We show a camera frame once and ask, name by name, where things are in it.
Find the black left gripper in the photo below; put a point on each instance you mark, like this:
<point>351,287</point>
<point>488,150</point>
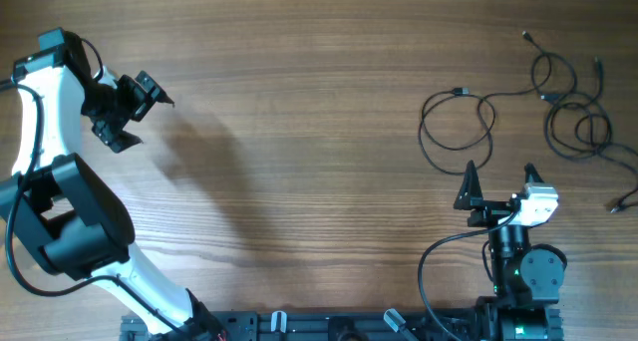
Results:
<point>126,108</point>

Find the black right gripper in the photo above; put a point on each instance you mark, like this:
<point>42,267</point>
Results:
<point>496,204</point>

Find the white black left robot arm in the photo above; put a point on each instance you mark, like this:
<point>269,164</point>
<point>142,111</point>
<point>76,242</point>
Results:
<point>56,206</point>

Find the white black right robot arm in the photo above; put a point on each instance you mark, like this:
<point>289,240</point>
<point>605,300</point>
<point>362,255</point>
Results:
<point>526,277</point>

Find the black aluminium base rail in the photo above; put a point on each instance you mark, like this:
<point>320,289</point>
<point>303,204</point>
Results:
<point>339,326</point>

